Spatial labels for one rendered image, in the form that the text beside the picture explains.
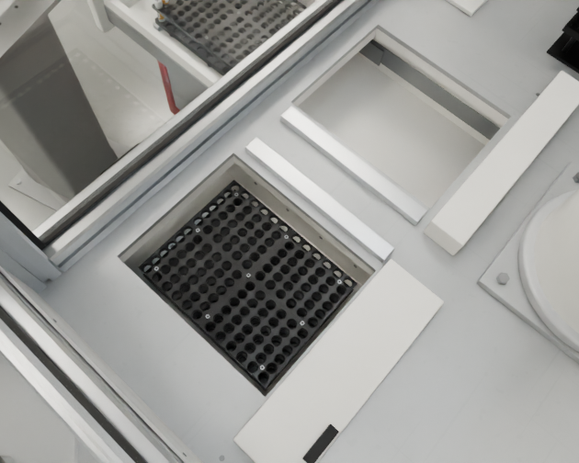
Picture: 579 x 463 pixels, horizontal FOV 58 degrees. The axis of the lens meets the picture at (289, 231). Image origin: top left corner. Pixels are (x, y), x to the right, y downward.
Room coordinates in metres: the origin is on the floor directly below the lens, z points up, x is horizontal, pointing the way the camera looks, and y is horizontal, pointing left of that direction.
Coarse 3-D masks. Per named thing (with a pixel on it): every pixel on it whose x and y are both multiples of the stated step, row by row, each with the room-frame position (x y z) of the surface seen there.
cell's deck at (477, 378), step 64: (384, 0) 0.67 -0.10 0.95; (512, 0) 0.71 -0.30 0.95; (576, 0) 0.73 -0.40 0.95; (320, 64) 0.53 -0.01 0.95; (448, 64) 0.56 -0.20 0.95; (512, 64) 0.58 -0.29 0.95; (256, 128) 0.40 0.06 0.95; (320, 128) 0.42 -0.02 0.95; (576, 128) 0.48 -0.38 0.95; (192, 192) 0.30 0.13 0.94; (448, 192) 0.35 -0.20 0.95; (512, 192) 0.36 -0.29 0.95; (128, 256) 0.20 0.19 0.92; (448, 256) 0.26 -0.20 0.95; (64, 320) 0.11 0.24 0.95; (128, 320) 0.12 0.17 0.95; (448, 320) 0.18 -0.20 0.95; (512, 320) 0.19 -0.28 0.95; (128, 384) 0.05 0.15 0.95; (192, 384) 0.06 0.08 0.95; (384, 384) 0.09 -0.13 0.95; (448, 384) 0.10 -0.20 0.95; (512, 384) 0.11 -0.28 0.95; (576, 384) 0.12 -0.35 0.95; (192, 448) 0.00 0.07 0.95; (384, 448) 0.02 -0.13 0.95; (448, 448) 0.03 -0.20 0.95; (512, 448) 0.04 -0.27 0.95; (576, 448) 0.05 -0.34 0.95
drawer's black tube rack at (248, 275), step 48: (240, 192) 0.33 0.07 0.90; (192, 240) 0.25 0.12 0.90; (240, 240) 0.26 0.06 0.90; (288, 240) 0.27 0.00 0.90; (192, 288) 0.18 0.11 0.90; (240, 288) 0.19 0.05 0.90; (288, 288) 0.21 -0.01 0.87; (336, 288) 0.21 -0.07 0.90; (240, 336) 0.14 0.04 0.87; (288, 336) 0.14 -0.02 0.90
